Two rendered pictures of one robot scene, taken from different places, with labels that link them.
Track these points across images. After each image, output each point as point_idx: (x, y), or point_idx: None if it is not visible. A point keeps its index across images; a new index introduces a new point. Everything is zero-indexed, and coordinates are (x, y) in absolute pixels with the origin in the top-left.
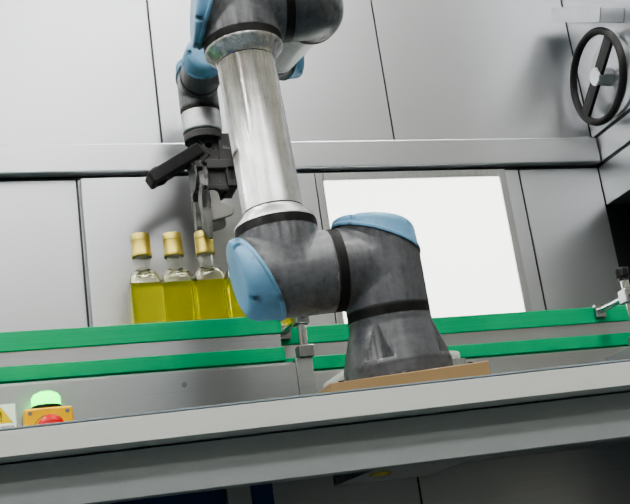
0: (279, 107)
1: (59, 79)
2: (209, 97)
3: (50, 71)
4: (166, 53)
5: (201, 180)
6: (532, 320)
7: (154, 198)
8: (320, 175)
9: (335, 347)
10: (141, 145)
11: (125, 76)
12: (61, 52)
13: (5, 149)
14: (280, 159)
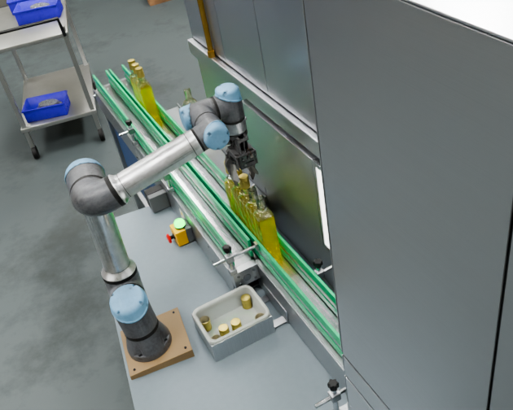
0: (96, 238)
1: (234, 36)
2: (223, 119)
3: (231, 30)
4: (263, 39)
5: (225, 161)
6: (338, 342)
7: (260, 127)
8: (313, 163)
9: (273, 267)
10: (256, 95)
11: (252, 46)
12: (232, 19)
13: (223, 70)
14: (100, 257)
